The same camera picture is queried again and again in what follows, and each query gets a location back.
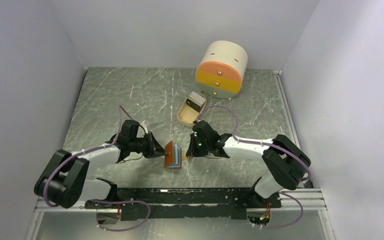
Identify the brown leather card holder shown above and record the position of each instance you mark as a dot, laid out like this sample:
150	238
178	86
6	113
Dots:
174	157

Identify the round mini drawer cabinet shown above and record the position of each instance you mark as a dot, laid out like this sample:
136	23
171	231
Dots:
221	71

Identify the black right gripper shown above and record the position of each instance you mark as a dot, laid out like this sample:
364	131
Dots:
190	152

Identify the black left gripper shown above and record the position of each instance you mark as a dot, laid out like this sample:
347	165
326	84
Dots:
155	149

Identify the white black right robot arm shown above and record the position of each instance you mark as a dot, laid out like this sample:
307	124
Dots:
288	165

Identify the stack of credit cards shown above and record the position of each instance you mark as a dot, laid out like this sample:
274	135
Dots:
196	101

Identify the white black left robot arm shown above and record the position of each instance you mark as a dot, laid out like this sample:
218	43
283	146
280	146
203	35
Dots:
64	181

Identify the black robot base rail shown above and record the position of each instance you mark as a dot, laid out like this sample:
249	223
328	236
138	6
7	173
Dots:
172	203

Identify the beige oval card tray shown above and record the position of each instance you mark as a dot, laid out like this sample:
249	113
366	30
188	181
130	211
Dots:
186	115

